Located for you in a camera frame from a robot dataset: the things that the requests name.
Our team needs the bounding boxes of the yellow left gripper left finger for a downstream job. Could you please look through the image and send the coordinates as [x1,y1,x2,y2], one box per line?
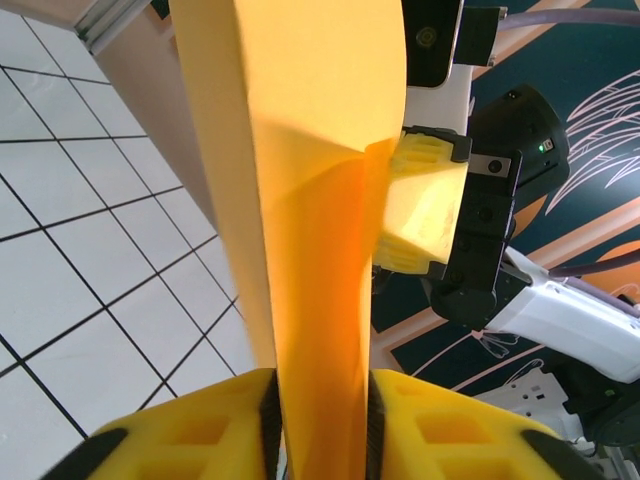
[47,367,286,480]

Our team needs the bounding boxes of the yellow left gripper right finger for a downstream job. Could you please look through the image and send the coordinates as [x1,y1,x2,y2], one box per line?
[367,368,609,480]

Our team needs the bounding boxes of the yellow paper sheet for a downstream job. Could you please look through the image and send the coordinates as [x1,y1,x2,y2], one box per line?
[169,0,407,480]

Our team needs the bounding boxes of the white plastic plate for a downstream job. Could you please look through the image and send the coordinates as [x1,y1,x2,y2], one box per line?
[485,370,570,422]

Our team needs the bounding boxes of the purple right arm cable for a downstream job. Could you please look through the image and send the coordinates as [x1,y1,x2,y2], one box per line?
[499,0,640,321]

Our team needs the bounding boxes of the aluminium corner post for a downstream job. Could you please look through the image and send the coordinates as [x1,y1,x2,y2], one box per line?
[74,0,156,54]

